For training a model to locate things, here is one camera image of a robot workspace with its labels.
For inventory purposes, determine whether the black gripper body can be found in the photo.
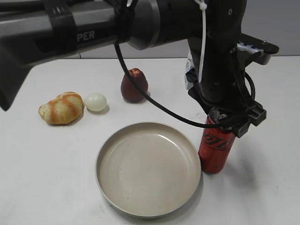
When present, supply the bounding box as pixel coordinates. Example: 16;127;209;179
188;38;254;110

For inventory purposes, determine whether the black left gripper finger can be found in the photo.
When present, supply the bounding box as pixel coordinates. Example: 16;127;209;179
232;101;267;138

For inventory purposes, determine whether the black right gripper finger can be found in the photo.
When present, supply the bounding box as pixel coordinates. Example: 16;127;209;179
188;87;212;113

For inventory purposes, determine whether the red cola can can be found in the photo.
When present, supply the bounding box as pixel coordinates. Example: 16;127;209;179
198;127;236;173

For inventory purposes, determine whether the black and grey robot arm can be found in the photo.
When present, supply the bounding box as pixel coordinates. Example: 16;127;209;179
0;0;267;137

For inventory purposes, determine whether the beige round plate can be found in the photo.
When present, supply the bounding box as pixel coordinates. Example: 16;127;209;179
95;122;202;218

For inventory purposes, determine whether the small white milk carton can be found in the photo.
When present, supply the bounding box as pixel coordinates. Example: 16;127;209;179
184;51;195;90

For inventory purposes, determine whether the dark red wax apple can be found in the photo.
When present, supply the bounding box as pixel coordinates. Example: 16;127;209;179
120;68;149;103

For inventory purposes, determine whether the white zip tie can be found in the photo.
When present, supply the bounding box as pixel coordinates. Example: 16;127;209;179
195;0;207;83

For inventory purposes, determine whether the white peeled egg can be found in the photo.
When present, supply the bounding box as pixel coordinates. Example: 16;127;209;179
84;93;107;112

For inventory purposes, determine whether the striped bread roll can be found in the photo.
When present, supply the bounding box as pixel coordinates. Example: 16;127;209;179
38;91;84;125

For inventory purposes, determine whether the black cable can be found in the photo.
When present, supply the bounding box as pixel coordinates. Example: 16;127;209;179
114;42;256;128

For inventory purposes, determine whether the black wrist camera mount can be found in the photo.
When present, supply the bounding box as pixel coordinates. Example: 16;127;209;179
237;33;279;68

